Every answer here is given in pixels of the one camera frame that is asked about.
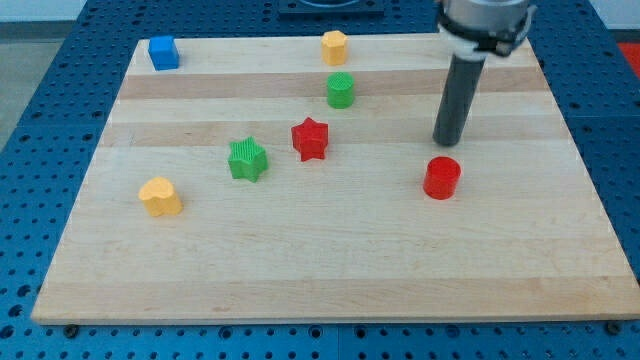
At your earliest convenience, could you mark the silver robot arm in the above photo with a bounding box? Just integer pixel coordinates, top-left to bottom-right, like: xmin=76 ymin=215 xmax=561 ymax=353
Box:
xmin=437 ymin=0 xmax=537 ymax=61

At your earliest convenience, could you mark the red star block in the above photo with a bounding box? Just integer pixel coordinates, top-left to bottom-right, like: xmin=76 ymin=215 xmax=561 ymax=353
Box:
xmin=291 ymin=117 xmax=329 ymax=162

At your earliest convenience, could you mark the green star block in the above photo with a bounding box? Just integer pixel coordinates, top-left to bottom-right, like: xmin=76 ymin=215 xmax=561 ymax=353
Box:
xmin=228 ymin=136 xmax=268 ymax=183

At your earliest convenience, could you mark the yellow heart block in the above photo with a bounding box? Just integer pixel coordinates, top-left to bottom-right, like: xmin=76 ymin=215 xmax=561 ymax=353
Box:
xmin=138 ymin=177 xmax=183 ymax=217

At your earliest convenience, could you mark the wooden board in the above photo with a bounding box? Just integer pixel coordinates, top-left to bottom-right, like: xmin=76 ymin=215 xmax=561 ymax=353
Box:
xmin=32 ymin=34 xmax=639 ymax=325

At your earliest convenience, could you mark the green cylinder block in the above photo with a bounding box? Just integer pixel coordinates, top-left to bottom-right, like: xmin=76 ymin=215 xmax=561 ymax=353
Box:
xmin=326 ymin=72 xmax=355 ymax=109

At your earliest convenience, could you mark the red cylinder block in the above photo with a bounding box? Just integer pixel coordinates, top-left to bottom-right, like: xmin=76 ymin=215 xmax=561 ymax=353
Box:
xmin=423 ymin=156 xmax=462 ymax=200

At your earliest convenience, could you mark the yellow hexagon block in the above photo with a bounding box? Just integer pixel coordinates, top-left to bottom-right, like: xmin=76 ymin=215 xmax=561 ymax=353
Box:
xmin=321 ymin=30 xmax=348 ymax=66

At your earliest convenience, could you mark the blue cube block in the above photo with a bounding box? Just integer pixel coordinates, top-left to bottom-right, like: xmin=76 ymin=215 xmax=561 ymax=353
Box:
xmin=148 ymin=35 xmax=180 ymax=71

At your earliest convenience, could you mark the dark blue base plate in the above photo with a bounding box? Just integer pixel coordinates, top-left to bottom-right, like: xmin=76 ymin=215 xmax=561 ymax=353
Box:
xmin=277 ymin=0 xmax=385 ymax=17

